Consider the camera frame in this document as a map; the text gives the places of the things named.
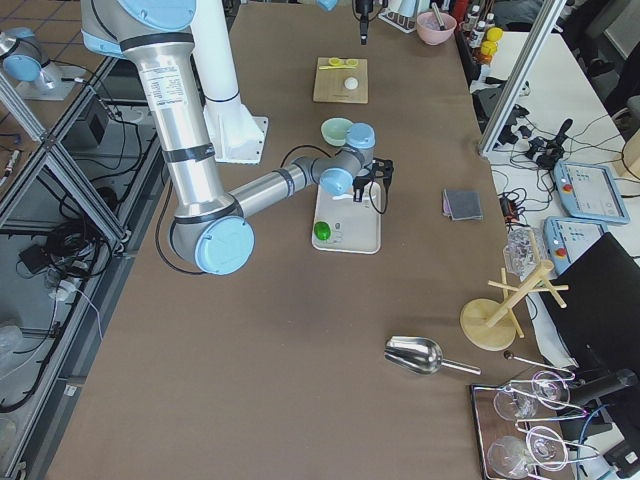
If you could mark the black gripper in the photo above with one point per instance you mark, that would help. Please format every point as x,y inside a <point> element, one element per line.
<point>358,190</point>

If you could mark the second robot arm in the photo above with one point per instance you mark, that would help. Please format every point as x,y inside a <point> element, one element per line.
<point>24,59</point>

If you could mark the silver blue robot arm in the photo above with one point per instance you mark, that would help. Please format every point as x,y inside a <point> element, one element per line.
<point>182,54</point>

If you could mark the mint green bowl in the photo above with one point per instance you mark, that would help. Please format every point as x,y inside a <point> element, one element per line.
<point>334,130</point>

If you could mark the pink bowl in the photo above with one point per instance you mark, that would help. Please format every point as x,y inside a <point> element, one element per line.
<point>429,31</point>

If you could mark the cream rabbit tray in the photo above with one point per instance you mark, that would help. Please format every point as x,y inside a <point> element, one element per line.
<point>355,226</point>

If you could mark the green bell pepper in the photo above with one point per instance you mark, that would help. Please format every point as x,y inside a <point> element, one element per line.
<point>322,231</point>

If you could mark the grey folded cloth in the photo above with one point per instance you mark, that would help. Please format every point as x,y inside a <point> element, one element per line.
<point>461,205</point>

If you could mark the wooden cutting board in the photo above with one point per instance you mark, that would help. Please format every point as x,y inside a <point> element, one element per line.
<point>328,84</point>

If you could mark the yellow plastic knife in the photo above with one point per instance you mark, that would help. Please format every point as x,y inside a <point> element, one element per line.
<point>333,67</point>

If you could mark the clear plastic container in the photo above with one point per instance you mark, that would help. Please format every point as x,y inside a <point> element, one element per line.
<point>524,249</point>

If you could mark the metal scoop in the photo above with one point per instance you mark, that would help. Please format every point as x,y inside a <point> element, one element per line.
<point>422,355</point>

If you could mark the wooden mug tree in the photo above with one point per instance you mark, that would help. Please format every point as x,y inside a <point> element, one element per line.
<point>493,326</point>

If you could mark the lower teach pendant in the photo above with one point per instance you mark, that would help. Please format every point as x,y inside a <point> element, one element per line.
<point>568,238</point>

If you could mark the teach pendant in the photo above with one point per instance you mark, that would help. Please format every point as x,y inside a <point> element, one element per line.
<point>568,238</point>
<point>589,192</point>

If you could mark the upper teach pendant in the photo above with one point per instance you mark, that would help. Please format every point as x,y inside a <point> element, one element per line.
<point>589,192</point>

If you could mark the left wine glass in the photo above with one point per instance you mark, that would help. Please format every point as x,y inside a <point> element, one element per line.
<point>515,403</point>

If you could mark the wine glass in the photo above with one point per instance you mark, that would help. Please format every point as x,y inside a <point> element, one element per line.
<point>546,448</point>
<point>515,403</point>
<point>551,390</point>

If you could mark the black monitor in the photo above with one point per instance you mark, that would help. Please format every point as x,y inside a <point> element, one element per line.
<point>599,326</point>

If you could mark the upper wine glass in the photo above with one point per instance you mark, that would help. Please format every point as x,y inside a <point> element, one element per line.
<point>551,390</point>

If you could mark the lower wine glass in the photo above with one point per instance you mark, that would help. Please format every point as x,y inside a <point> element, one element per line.
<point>546,448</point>

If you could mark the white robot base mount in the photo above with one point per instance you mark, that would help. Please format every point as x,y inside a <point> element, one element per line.
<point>237,135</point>

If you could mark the aluminium frame post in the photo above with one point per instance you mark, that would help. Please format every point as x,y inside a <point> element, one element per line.
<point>542,27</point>

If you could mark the wire glass rack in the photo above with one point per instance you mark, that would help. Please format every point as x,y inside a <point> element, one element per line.
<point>502,447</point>

